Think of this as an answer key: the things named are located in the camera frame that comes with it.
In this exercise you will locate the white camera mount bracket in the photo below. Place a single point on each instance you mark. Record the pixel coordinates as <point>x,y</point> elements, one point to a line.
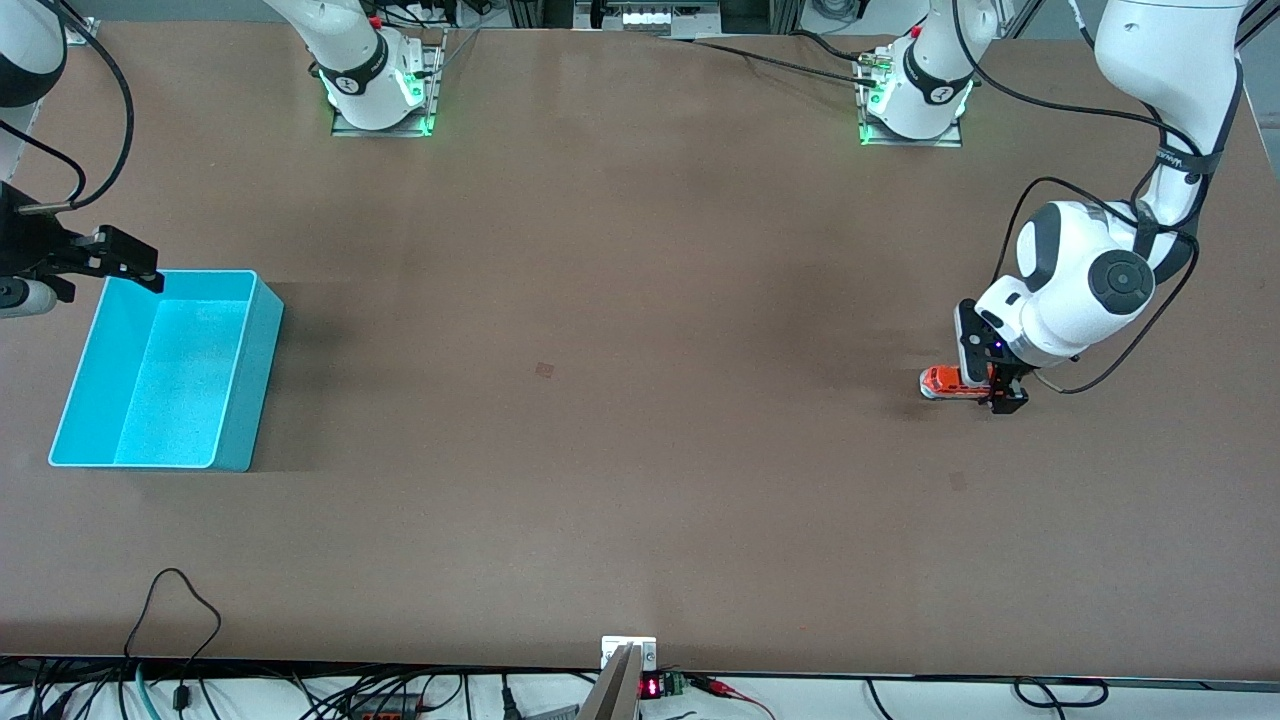
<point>645,648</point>

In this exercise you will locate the red digit display module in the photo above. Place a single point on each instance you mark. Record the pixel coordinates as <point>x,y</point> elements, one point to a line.
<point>651,687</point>

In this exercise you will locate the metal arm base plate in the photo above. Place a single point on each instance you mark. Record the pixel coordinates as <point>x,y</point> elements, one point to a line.
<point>430,90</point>
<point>955,138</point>

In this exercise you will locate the aluminium frame profile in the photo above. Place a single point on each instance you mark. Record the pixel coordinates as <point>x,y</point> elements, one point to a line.
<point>540,12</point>
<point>1260,20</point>
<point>82,32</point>
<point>787,12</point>

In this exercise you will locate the orange toy bus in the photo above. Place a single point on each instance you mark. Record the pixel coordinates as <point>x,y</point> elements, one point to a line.
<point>940,382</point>

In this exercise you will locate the power strip red switches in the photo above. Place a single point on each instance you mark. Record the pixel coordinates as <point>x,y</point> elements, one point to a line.
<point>385,711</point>

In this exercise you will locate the grey camera mount bar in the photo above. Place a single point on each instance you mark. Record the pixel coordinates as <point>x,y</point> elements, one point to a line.
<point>612,690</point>

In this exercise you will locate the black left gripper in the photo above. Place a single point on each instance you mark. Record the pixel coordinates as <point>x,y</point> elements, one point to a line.
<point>1010,397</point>

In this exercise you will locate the blue plastic box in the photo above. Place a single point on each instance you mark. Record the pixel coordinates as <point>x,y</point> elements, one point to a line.
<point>160,380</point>

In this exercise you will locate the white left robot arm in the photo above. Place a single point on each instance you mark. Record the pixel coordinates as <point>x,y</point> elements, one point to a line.
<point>1070,270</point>

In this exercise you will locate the white lit device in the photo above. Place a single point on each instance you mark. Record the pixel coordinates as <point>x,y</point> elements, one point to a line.
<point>660,15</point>

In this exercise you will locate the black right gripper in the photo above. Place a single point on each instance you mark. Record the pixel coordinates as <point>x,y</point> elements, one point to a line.
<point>30,243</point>

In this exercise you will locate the green terminal block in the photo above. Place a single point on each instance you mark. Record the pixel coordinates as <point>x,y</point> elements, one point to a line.
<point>673,684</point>

